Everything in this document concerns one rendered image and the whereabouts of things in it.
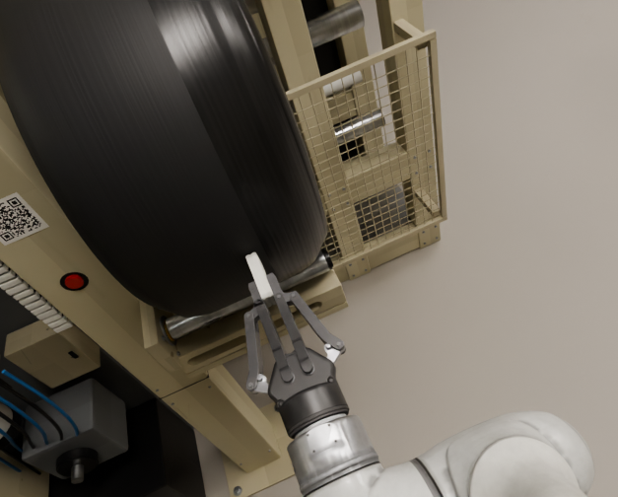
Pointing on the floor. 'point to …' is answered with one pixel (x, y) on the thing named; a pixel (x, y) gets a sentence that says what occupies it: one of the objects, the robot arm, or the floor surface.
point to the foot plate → (242, 484)
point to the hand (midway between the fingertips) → (261, 279)
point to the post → (103, 294)
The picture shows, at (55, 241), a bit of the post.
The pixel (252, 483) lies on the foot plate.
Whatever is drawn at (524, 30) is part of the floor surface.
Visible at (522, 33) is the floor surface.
